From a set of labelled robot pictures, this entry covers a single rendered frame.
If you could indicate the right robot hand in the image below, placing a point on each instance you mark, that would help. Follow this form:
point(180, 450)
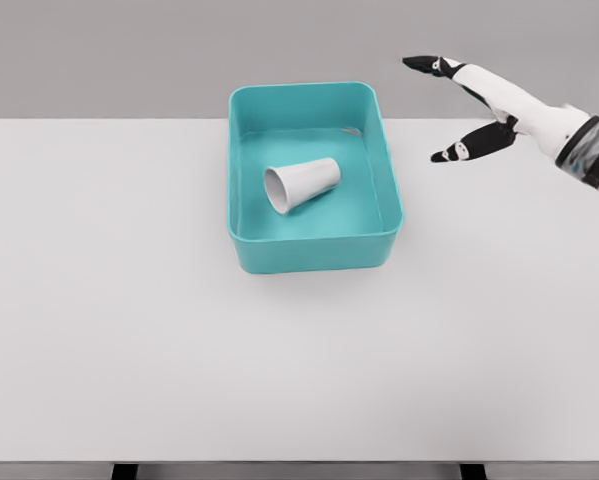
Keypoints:
point(504, 100)

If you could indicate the white paper cup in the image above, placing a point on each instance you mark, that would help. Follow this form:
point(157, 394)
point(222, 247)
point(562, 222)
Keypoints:
point(304, 182)

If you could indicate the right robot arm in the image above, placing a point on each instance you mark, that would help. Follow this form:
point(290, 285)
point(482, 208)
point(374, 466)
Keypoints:
point(586, 145)

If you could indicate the teal plastic basket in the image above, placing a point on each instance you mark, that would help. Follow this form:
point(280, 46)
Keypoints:
point(304, 235)

